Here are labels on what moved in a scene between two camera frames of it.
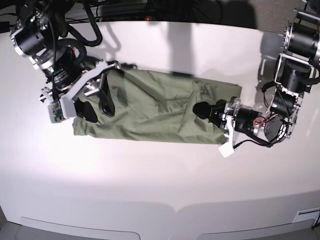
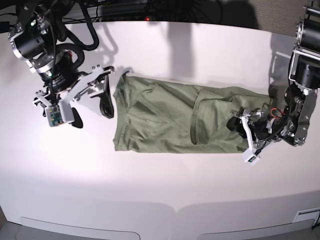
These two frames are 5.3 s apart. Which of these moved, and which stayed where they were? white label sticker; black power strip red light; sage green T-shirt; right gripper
Moved: right gripper; sage green T-shirt
Stayed: black power strip red light; white label sticker
